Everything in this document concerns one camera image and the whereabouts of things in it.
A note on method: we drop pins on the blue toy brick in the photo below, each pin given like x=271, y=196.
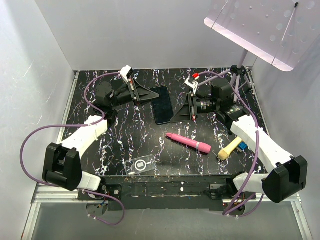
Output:
x=242, y=146

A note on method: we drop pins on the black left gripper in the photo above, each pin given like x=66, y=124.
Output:
x=141, y=93

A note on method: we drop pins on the clear phone case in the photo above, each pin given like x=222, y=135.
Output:
x=140, y=165

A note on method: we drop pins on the pink toy microphone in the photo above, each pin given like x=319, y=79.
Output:
x=200, y=146

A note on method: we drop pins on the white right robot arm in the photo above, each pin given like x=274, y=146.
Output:
x=286, y=174

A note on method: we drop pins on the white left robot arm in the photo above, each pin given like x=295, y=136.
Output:
x=62, y=163

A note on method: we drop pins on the phone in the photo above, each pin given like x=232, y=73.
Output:
x=116, y=83

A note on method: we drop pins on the cream wooden toy microphone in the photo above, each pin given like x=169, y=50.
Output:
x=226, y=151

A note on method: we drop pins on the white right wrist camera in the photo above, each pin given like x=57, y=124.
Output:
x=192, y=82

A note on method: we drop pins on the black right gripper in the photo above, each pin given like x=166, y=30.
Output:
x=184, y=114

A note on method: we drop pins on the black smartphone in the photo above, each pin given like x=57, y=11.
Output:
x=162, y=106

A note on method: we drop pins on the lilac music stand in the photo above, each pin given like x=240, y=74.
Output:
x=278, y=39

